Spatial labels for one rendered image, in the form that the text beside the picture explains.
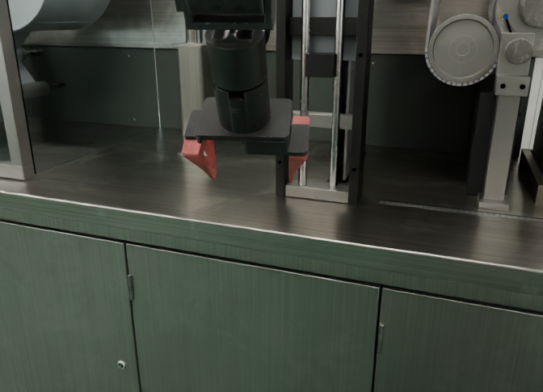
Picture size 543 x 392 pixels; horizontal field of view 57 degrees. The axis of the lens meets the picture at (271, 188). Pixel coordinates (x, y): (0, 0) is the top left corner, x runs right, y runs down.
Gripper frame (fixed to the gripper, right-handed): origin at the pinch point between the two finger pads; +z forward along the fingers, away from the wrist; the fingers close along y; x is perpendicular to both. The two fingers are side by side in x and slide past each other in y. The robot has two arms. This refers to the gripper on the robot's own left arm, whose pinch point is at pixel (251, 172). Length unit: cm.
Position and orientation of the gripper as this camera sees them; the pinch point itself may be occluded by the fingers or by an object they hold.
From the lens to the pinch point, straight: 61.8
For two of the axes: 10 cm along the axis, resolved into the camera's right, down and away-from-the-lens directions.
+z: 0.5, 6.6, 7.5
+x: -1.0, 7.5, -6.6
